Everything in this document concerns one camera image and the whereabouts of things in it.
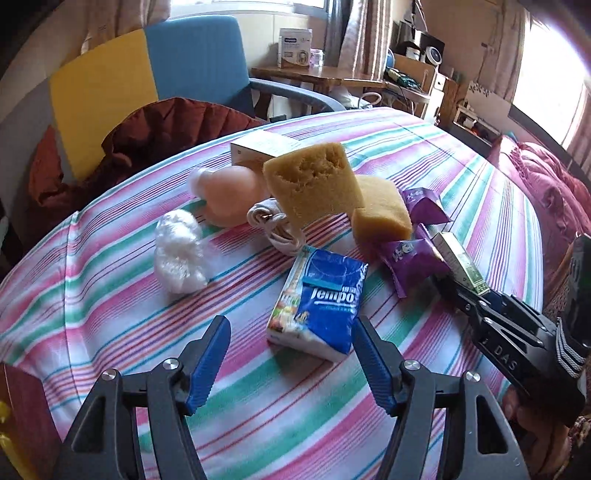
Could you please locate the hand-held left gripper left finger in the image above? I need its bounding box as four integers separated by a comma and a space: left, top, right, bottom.
55, 315, 232, 480

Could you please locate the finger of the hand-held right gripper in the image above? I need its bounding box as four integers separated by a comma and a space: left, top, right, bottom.
429, 274, 546, 352
485, 288, 555, 333

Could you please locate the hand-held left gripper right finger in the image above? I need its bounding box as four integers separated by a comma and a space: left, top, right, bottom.
353, 315, 532, 480

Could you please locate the small green and cream box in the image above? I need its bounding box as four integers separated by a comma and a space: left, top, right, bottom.
431, 231, 490, 296

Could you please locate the blue tissue pack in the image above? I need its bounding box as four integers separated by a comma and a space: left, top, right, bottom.
266, 246, 369, 362

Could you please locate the smooth yellow sponge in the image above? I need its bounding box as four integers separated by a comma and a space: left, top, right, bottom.
352, 175, 414, 243

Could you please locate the peach plastic bottle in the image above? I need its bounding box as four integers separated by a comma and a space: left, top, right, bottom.
188, 165, 269, 227

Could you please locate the cream cardboard box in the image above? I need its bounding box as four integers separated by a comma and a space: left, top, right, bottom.
230, 130, 305, 167

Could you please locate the person's right hand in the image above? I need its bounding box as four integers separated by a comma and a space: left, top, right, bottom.
505, 385, 573, 457

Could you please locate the purple candy packet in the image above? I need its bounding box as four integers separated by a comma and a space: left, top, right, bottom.
399, 187, 453, 227
379, 237, 451, 298

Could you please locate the striped bed sheet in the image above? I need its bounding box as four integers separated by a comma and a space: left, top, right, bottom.
0, 106, 555, 480

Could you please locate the pink quilt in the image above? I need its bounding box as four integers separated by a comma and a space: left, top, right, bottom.
485, 134, 591, 296

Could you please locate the porous yellow sponge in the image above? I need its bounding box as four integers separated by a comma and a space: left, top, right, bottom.
262, 142, 365, 232

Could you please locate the reddish wooden board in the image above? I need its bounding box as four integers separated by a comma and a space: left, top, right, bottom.
0, 362, 61, 480

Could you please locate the wooden cabinet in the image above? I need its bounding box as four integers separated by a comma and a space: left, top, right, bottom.
392, 53, 437, 93

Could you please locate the maroon jacket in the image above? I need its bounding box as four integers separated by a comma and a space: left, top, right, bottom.
28, 97, 273, 222

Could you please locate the wooden side table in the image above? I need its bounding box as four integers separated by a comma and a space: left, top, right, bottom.
252, 65, 386, 100

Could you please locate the patterned beige curtain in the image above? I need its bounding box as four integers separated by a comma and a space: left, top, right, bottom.
344, 0, 393, 77

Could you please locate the white product box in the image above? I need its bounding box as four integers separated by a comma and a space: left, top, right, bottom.
277, 28, 312, 69

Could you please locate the blue and yellow armchair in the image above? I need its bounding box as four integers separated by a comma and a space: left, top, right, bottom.
48, 14, 347, 181

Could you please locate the plain beige curtain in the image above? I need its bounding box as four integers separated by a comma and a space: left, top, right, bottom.
83, 0, 176, 51

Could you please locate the window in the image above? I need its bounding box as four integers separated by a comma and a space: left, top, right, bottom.
171, 0, 328, 20

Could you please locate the white coiled cable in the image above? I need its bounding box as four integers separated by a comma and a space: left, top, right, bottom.
247, 198, 308, 257

